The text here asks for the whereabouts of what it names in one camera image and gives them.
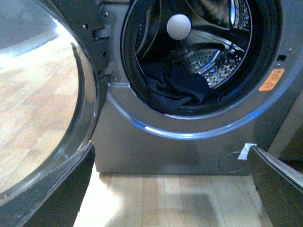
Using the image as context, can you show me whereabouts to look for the dark navy clothes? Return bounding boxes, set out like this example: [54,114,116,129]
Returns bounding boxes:
[142,62,223,114]

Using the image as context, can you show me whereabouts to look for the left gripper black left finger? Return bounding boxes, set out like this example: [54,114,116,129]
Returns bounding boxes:
[18,142,95,227]

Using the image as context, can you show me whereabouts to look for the white dryer ball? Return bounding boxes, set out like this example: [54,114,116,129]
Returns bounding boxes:
[166,14,191,41]

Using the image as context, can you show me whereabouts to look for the orange warning sticker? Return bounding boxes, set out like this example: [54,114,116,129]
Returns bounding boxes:
[258,68,285,92]

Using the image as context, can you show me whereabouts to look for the grey adjacent appliance panel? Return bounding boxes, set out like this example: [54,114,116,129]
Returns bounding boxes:
[268,92,303,160]

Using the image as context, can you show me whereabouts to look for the grey front-load washing machine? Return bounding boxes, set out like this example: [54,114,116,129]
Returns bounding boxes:
[91,0,303,175]

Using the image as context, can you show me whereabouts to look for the washing machine glass door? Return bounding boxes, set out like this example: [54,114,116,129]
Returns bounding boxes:
[0,0,112,227]

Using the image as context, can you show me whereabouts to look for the white tape piece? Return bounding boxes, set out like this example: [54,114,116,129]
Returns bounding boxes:
[238,143,257,160]

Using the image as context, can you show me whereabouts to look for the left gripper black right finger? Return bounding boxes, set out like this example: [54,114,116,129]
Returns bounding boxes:
[248,146,303,227]

